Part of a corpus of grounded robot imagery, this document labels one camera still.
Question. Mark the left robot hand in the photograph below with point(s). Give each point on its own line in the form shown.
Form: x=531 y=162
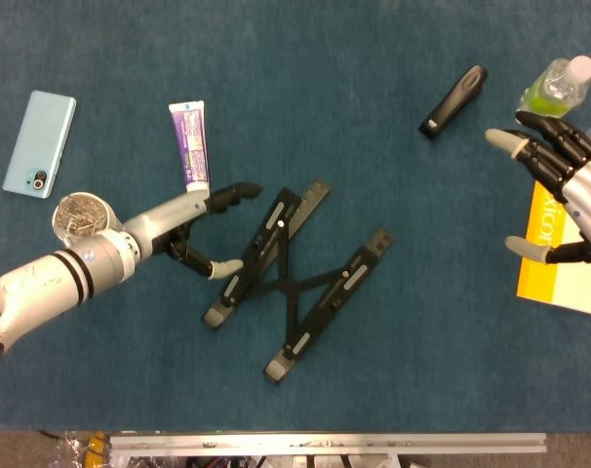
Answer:
x=164 y=219

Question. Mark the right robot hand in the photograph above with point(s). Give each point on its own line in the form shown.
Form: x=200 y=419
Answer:
x=588 y=185

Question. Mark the black folding laptop stand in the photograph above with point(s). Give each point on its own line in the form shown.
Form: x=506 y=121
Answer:
x=295 y=287

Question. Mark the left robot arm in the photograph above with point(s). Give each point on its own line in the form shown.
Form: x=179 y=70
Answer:
x=47 y=278

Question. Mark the purple white toothpaste tube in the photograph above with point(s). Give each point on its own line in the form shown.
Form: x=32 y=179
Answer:
x=193 y=146

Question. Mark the round paper clip canister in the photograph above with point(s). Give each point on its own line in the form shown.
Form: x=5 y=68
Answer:
x=81 y=214

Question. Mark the clear bottle green liquid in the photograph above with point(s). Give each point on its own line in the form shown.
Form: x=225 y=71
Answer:
x=568 y=83

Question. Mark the yellow white Lexicon notebook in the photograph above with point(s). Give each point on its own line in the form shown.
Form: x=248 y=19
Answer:
x=568 y=292

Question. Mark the light blue smartphone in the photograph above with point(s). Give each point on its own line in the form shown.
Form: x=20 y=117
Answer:
x=37 y=141

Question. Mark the black stapler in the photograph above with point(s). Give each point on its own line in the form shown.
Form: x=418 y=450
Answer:
x=454 y=102

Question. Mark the blue carpet table cloth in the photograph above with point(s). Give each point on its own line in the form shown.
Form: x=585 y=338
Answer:
x=325 y=73

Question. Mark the yellow plastic item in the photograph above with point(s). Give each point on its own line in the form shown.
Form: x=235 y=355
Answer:
x=96 y=444

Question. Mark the clear crumpled plastic bag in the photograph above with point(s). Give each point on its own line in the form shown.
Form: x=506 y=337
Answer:
x=71 y=451

